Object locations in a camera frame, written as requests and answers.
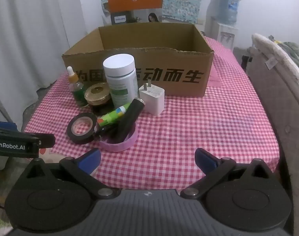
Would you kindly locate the white pill bottle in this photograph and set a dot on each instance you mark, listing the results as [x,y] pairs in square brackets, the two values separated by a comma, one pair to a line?
[118,65]

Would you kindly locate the blue water bottle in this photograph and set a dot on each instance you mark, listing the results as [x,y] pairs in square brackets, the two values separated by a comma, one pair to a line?
[228,7]

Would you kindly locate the white curtain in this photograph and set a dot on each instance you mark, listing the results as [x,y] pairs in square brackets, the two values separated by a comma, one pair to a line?
[29,41]

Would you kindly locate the pink checkered tablecloth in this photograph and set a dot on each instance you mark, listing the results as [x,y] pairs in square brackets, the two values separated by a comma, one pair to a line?
[188,127]

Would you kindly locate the green dropper bottle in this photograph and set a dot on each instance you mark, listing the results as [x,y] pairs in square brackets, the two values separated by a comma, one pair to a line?
[77,91]

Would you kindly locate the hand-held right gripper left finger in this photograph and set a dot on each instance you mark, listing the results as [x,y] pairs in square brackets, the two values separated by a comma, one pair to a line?
[90,159]

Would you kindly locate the white water dispenser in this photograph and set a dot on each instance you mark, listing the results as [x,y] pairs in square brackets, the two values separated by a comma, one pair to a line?
[225,33]

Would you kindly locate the white fleece blanket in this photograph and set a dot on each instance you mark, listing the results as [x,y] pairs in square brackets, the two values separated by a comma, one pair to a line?
[274,51]

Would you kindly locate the black flashlight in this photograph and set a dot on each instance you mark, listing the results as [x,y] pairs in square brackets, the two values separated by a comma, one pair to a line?
[129,118]

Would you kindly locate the brown cardboard box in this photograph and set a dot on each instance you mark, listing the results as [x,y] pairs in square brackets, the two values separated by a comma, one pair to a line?
[176,76]

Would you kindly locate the white charger plug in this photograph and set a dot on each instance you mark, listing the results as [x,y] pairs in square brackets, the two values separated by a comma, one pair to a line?
[151,100]

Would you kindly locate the green tube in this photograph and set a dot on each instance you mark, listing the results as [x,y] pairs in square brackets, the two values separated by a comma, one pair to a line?
[112,116]

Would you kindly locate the black chair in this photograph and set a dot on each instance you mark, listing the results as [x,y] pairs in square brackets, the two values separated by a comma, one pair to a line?
[246,62]

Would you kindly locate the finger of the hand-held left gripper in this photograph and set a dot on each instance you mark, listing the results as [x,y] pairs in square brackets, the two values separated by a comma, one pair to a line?
[47,141]

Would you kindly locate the green blanket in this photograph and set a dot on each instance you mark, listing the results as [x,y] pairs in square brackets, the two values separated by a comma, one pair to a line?
[294,51]

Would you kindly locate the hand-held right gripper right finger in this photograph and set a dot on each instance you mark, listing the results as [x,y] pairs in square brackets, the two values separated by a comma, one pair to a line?
[205,161]

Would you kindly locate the blue patterned wall cloth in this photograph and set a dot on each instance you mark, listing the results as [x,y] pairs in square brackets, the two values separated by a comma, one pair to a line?
[183,2]

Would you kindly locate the purple plastic lid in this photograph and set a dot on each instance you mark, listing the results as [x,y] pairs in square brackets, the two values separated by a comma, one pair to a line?
[117,147]

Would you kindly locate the grey quilted mattress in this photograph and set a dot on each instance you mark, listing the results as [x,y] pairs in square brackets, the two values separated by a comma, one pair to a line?
[282,103]

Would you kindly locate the gold lid jar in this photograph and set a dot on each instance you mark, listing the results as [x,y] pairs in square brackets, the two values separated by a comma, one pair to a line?
[97,93]

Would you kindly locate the black tape roll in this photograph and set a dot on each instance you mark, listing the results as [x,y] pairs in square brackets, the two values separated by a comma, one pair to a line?
[77,140]

